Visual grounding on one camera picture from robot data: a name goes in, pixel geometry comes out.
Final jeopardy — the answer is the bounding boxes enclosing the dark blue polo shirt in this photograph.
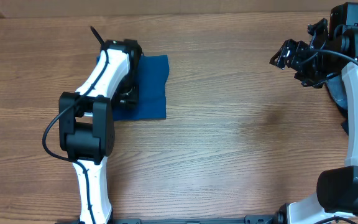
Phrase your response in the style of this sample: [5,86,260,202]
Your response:
[112,55,169,121]

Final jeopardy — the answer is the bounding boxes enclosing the dark navy garment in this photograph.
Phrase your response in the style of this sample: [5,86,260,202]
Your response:
[325,75,349,134]

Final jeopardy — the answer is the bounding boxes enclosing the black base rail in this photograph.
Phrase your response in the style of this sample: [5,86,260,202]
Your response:
[57,203,288,224]

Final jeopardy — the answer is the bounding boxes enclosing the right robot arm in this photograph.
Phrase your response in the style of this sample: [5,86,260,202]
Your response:
[270,2,358,223]

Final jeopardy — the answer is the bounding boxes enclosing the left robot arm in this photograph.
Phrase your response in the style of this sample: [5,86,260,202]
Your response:
[59,39,142,223]

